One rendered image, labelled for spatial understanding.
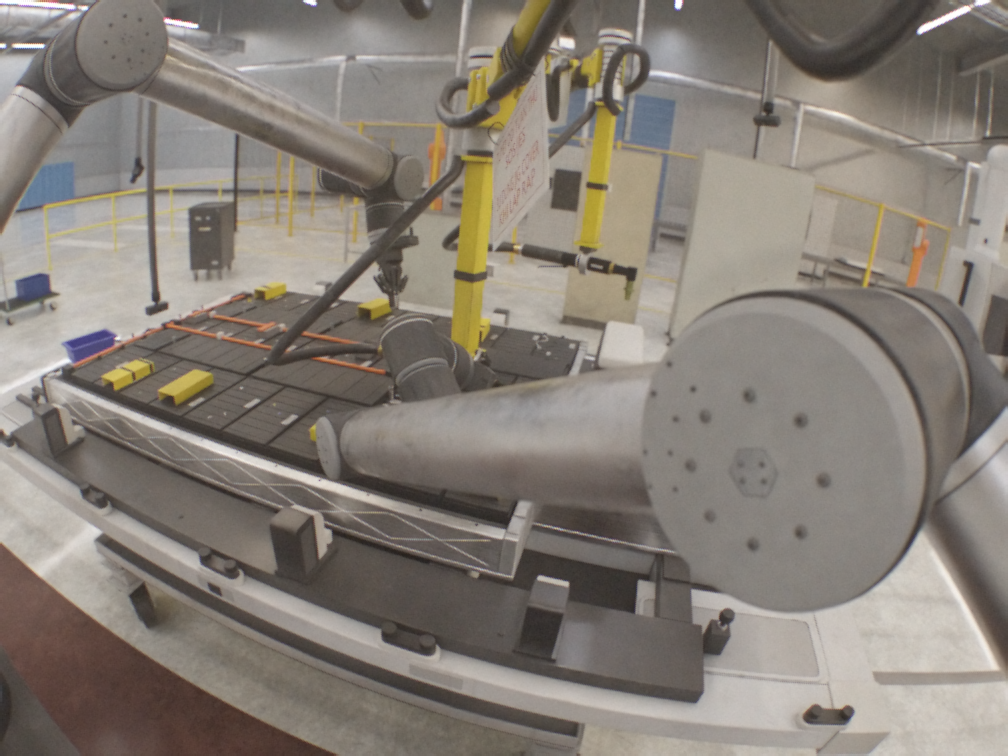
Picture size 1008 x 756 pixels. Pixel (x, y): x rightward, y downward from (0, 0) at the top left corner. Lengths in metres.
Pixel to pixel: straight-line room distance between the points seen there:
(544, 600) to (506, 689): 0.20
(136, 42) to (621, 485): 0.78
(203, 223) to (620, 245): 5.06
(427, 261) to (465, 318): 4.59
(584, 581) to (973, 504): 0.98
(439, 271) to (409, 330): 4.83
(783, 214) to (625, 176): 1.67
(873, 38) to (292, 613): 1.14
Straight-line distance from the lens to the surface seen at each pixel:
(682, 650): 1.04
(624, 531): 1.18
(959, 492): 0.44
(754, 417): 0.22
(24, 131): 0.99
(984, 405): 0.44
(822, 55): 0.42
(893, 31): 0.41
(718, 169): 5.52
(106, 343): 2.45
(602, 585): 1.26
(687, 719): 1.00
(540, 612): 0.86
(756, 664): 1.14
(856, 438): 0.21
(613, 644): 1.01
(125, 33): 0.82
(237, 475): 1.26
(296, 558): 1.02
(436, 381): 0.92
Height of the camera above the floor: 1.63
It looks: 23 degrees down
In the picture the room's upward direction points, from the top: 7 degrees clockwise
